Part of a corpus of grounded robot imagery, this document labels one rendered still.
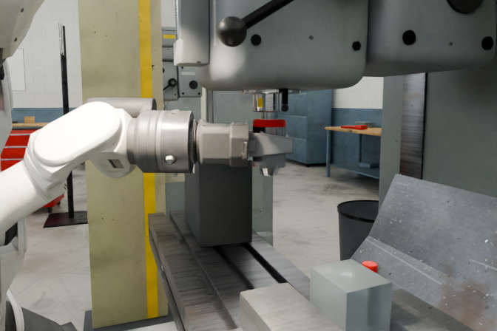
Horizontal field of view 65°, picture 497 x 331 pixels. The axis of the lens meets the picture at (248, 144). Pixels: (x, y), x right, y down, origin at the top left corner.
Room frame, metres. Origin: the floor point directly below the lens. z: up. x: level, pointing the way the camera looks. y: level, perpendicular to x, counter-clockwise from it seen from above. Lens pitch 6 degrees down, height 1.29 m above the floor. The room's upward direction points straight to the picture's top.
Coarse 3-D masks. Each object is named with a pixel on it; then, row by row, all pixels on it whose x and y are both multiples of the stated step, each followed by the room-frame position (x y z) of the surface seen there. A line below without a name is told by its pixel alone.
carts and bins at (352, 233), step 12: (348, 204) 2.57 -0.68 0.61; (360, 204) 2.60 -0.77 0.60; (372, 204) 2.60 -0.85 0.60; (348, 216) 2.25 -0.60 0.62; (360, 216) 2.60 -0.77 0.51; (372, 216) 2.59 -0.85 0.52; (348, 228) 2.26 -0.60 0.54; (360, 228) 2.20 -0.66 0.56; (348, 240) 2.27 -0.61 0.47; (360, 240) 2.20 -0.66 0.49; (348, 252) 2.27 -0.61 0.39
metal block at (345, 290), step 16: (320, 272) 0.36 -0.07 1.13; (336, 272) 0.36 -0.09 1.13; (352, 272) 0.36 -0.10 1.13; (368, 272) 0.36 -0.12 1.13; (320, 288) 0.36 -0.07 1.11; (336, 288) 0.34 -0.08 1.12; (352, 288) 0.33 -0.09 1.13; (368, 288) 0.33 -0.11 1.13; (384, 288) 0.34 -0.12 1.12; (320, 304) 0.36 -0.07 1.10; (336, 304) 0.34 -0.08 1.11; (352, 304) 0.33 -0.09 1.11; (368, 304) 0.33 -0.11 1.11; (384, 304) 0.34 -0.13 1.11; (336, 320) 0.34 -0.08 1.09; (352, 320) 0.33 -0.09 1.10; (368, 320) 0.33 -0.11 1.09; (384, 320) 0.34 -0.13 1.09
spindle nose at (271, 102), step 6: (258, 96) 0.53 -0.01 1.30; (264, 96) 0.53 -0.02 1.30; (270, 96) 0.52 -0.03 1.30; (276, 96) 0.53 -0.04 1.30; (264, 102) 0.53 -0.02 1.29; (270, 102) 0.52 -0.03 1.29; (276, 102) 0.53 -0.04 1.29; (258, 108) 0.53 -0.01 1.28; (264, 108) 0.53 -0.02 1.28; (270, 108) 0.52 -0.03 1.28; (276, 108) 0.53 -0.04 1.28
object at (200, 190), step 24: (216, 168) 0.82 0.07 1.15; (240, 168) 0.83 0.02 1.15; (192, 192) 0.89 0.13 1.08; (216, 192) 0.82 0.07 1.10; (240, 192) 0.83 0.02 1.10; (192, 216) 0.89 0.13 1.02; (216, 216) 0.82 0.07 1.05; (240, 216) 0.83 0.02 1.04; (216, 240) 0.82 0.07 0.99; (240, 240) 0.83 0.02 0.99
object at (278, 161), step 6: (258, 132) 0.53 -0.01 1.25; (264, 132) 0.53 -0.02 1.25; (270, 132) 0.52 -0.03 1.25; (276, 132) 0.53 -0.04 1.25; (282, 132) 0.53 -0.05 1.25; (264, 156) 0.53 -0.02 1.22; (270, 156) 0.52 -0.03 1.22; (276, 156) 0.53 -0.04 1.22; (282, 156) 0.53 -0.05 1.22; (258, 162) 0.53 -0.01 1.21; (264, 162) 0.53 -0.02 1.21; (270, 162) 0.52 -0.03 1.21; (276, 162) 0.53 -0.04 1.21; (282, 162) 0.53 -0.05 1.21; (270, 168) 0.53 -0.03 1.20
